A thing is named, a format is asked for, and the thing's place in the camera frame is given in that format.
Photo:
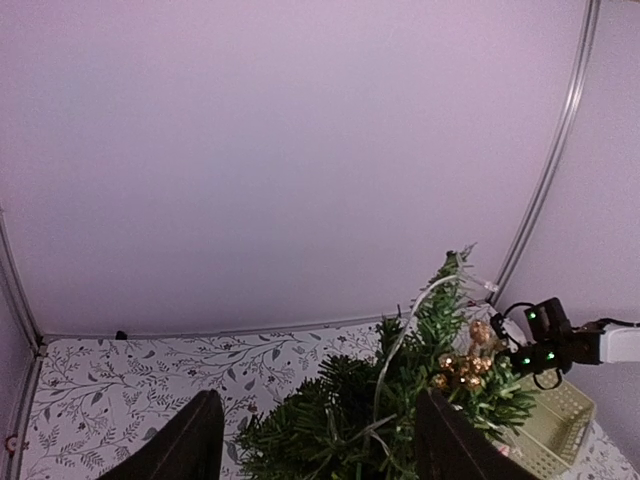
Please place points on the gold berry sprig ornament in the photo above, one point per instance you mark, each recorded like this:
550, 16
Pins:
470, 369

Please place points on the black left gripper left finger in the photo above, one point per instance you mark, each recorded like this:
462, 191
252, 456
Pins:
189, 446

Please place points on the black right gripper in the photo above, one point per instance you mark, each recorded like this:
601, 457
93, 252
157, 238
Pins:
551, 330

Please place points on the cream perforated plastic basket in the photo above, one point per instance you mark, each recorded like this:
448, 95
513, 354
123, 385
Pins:
551, 438

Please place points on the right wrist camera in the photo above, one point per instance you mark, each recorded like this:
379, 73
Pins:
508, 331

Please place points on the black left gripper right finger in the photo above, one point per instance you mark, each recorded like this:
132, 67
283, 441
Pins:
447, 446

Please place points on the right aluminium frame post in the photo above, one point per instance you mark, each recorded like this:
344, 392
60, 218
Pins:
559, 142

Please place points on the aluminium frame post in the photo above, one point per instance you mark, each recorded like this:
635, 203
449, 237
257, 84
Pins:
559, 142
22, 350

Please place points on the left aluminium frame post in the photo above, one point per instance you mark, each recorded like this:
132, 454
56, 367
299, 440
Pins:
22, 350

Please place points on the floral patterned table mat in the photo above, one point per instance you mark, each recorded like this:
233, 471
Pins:
98, 401

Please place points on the clear string light garland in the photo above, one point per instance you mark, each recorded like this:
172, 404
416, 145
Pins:
371, 406

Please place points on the small green christmas tree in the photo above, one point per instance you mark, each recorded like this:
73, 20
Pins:
290, 442

